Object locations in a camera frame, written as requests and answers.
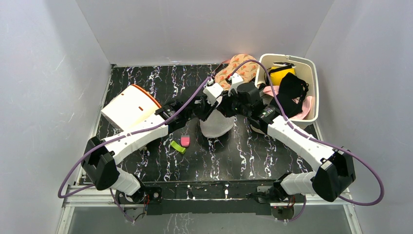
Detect white mesh laundry bag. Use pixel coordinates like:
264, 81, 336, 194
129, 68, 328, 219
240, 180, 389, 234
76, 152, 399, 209
200, 110, 235, 138

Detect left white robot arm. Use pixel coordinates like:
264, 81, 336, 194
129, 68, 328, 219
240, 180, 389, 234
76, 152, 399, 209
81, 94, 222, 203

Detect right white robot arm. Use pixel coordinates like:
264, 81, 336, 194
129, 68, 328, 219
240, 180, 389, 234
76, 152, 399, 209
217, 83, 356, 202

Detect floral orange mesh bag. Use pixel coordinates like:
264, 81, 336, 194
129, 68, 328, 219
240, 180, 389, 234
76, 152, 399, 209
214, 54, 259, 90

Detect yellow bra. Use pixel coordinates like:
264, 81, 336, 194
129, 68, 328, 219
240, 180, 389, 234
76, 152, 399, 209
264, 63, 295, 86

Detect black bra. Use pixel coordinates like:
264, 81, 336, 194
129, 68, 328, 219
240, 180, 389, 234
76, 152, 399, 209
270, 73, 309, 118

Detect cream plastic laundry basket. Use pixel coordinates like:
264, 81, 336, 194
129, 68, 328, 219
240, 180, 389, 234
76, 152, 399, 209
259, 53, 319, 130

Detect pink clip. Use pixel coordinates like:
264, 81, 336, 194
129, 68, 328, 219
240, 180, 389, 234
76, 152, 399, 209
180, 135, 190, 147

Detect green clip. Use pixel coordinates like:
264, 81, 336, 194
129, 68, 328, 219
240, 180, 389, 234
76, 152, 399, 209
170, 140, 186, 154

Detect white orange cylindrical container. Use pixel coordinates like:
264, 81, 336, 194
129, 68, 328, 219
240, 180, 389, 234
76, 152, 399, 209
101, 84, 161, 131

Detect pink garment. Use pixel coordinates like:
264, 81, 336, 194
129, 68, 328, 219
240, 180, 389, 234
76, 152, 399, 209
263, 86, 314, 120

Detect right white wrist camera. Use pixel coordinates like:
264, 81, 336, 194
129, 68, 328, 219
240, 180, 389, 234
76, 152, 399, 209
226, 73, 244, 97

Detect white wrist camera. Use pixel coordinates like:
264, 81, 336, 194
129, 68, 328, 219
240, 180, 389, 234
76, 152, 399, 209
226, 73, 244, 97
203, 78, 224, 105

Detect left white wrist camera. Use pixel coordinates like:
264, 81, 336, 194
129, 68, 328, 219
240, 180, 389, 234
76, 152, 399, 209
203, 78, 224, 105

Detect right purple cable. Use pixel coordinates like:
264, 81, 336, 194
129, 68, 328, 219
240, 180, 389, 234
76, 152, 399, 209
231, 59, 385, 207

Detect purple cable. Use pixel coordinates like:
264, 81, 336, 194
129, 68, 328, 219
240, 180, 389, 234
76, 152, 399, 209
231, 59, 385, 207
57, 76, 214, 199

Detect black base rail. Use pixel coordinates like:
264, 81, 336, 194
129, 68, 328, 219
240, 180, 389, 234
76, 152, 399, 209
116, 179, 323, 216

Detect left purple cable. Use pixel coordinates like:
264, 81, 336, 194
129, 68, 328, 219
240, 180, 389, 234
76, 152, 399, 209
57, 76, 214, 199

